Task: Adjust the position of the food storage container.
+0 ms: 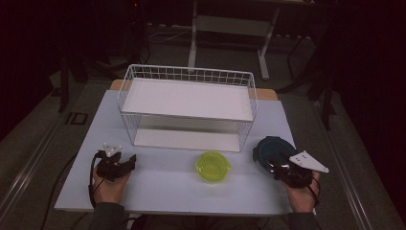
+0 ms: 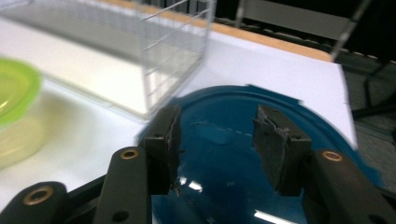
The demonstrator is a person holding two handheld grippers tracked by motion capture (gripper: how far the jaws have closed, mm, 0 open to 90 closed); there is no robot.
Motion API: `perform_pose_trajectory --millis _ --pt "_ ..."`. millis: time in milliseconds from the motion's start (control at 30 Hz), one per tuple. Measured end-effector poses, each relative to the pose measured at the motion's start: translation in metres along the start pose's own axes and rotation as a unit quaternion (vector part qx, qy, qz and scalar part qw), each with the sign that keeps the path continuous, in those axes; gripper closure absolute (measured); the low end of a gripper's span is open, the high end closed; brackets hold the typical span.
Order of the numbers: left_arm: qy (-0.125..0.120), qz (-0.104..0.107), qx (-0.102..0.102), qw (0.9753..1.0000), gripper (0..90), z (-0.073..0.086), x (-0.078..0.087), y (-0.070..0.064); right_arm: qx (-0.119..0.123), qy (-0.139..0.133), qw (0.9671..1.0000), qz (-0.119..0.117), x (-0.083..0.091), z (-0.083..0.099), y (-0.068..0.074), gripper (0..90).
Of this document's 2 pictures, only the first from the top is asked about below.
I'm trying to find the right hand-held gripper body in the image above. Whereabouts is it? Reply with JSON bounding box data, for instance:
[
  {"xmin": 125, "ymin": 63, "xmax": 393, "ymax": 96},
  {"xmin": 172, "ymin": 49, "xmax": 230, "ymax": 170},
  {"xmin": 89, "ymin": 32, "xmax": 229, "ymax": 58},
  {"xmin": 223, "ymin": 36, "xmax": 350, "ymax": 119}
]
[{"xmin": 275, "ymin": 149, "xmax": 330, "ymax": 190}]

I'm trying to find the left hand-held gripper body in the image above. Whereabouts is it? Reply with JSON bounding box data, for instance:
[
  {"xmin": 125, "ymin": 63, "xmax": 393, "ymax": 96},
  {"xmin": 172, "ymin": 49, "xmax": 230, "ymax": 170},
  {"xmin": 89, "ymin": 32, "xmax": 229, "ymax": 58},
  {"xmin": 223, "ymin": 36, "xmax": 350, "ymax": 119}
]
[{"xmin": 95, "ymin": 142, "xmax": 124, "ymax": 182}]

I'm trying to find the dark blue round container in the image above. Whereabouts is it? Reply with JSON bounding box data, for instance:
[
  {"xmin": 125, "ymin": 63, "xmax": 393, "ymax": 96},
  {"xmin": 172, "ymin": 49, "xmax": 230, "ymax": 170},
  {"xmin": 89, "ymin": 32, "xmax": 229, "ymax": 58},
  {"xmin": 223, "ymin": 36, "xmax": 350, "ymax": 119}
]
[{"xmin": 252, "ymin": 135, "xmax": 299, "ymax": 175}]

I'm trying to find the white wire shelf rack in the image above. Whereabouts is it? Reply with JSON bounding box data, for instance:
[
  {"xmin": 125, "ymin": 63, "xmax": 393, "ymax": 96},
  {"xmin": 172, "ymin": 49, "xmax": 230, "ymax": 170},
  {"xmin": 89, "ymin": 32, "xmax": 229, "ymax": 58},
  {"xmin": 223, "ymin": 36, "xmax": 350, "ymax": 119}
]
[{"xmin": 117, "ymin": 63, "xmax": 259, "ymax": 153}]

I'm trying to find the person's left hand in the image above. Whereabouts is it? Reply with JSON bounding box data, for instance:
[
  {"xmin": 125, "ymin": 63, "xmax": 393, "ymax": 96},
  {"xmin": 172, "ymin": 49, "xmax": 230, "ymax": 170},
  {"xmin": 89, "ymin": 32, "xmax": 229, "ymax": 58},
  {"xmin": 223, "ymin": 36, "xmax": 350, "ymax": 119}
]
[{"xmin": 92, "ymin": 171, "xmax": 132, "ymax": 205}]

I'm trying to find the person's right hand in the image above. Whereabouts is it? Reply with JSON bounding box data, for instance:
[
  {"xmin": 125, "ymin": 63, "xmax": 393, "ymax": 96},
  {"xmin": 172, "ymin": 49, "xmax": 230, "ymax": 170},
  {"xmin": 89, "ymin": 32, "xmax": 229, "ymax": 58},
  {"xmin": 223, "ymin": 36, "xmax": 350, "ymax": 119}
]
[{"xmin": 282, "ymin": 171, "xmax": 322, "ymax": 214}]

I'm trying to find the black floor socket plate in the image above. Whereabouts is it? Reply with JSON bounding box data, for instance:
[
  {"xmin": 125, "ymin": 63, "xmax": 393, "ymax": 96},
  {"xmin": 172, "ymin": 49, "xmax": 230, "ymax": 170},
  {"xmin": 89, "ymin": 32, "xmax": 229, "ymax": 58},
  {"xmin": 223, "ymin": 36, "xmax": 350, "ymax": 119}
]
[{"xmin": 65, "ymin": 111, "xmax": 89, "ymax": 127}]

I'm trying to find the green round container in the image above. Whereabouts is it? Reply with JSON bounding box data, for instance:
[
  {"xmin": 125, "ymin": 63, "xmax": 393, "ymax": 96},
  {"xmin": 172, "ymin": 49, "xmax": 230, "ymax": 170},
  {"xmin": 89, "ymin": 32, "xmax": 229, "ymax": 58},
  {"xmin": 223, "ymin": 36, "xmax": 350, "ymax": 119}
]
[{"xmin": 194, "ymin": 150, "xmax": 232, "ymax": 184}]

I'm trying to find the black metal stand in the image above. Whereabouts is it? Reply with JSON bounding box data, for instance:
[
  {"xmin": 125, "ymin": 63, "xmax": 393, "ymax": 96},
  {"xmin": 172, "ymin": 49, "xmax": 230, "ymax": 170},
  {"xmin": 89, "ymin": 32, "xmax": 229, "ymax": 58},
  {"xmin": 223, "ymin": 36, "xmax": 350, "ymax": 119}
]
[
  {"xmin": 276, "ymin": 34, "xmax": 338, "ymax": 131},
  {"xmin": 56, "ymin": 41, "xmax": 94, "ymax": 113}
]

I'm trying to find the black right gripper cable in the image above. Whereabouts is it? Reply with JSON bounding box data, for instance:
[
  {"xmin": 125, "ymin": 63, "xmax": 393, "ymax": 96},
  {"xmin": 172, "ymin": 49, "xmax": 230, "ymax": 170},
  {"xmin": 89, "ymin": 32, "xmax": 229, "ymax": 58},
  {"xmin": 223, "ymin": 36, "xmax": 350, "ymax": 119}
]
[{"xmin": 305, "ymin": 175, "xmax": 321, "ymax": 208}]

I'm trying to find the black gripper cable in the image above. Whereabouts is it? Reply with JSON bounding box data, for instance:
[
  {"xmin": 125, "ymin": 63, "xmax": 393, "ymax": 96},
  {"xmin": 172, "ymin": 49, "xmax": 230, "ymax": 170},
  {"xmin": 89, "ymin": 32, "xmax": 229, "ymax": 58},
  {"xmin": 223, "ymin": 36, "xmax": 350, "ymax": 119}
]
[
  {"xmin": 305, "ymin": 175, "xmax": 321, "ymax": 208},
  {"xmin": 88, "ymin": 150, "xmax": 107, "ymax": 210}
]

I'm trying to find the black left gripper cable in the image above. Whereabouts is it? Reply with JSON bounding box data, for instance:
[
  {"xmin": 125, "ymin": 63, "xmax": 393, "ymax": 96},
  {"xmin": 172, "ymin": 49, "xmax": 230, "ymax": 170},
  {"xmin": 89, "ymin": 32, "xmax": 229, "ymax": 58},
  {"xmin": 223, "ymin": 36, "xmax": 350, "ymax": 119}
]
[{"xmin": 88, "ymin": 150, "xmax": 107, "ymax": 210}]

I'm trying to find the white floor cable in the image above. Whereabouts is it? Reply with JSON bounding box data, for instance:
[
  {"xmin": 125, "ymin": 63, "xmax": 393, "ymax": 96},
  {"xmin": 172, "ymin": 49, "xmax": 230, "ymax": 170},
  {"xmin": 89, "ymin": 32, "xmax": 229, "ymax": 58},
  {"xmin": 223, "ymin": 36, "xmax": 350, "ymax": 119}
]
[{"xmin": 147, "ymin": 29, "xmax": 193, "ymax": 44}]

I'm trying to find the white metal desk frame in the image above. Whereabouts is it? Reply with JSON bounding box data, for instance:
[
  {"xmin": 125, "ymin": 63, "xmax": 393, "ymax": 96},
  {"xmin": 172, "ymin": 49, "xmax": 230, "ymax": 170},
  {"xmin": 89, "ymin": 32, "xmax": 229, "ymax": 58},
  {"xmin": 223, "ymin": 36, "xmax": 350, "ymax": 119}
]
[{"xmin": 187, "ymin": 0, "xmax": 283, "ymax": 81}]

